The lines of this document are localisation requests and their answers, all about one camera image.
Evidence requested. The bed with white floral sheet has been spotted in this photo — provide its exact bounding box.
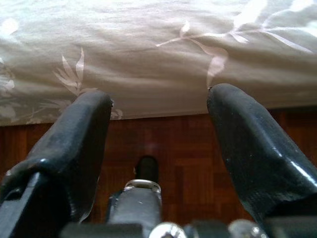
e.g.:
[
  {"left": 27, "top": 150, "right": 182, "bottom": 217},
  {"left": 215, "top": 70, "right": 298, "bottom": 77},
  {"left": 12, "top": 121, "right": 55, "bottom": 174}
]
[{"left": 0, "top": 0, "right": 317, "bottom": 127}]

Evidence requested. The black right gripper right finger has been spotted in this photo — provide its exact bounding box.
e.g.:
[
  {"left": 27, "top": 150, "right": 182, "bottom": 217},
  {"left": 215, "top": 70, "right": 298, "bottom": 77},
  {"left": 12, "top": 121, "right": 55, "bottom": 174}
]
[{"left": 207, "top": 83, "right": 317, "bottom": 220}]

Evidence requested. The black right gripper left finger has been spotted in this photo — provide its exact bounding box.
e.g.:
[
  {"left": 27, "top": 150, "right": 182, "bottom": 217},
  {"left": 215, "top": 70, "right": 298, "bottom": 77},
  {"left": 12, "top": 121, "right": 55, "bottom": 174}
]
[{"left": 0, "top": 90, "right": 111, "bottom": 238}]

